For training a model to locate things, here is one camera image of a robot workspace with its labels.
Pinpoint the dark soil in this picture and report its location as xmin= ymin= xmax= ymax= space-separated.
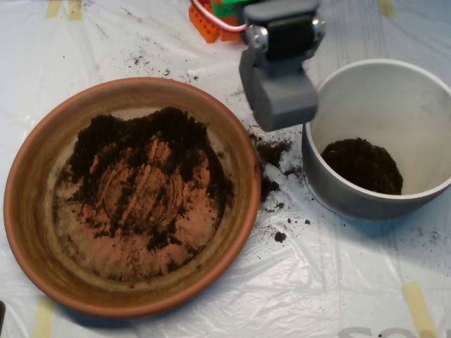
xmin=320 ymin=138 xmax=404 ymax=196
xmin=61 ymin=106 xmax=233 ymax=279

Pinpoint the spilled soil pile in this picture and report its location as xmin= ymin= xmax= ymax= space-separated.
xmin=248 ymin=132 xmax=295 ymax=196

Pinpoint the white ceramic pot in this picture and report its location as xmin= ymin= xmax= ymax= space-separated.
xmin=301 ymin=58 xmax=451 ymax=221

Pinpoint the terracotta saucer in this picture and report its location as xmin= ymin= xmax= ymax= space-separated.
xmin=3 ymin=77 xmax=262 ymax=320

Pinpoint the beige masking tape strip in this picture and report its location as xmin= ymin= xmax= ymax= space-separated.
xmin=44 ymin=0 xmax=63 ymax=19
xmin=378 ymin=0 xmax=395 ymax=18
xmin=402 ymin=281 xmax=438 ymax=338
xmin=32 ymin=297 xmax=56 ymax=338
xmin=68 ymin=0 xmax=84 ymax=21

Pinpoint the clear plastic cover sheet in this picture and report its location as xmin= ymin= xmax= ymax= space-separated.
xmin=0 ymin=0 xmax=451 ymax=338

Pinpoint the red white servo cable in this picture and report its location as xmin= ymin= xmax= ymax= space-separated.
xmin=191 ymin=0 xmax=253 ymax=35

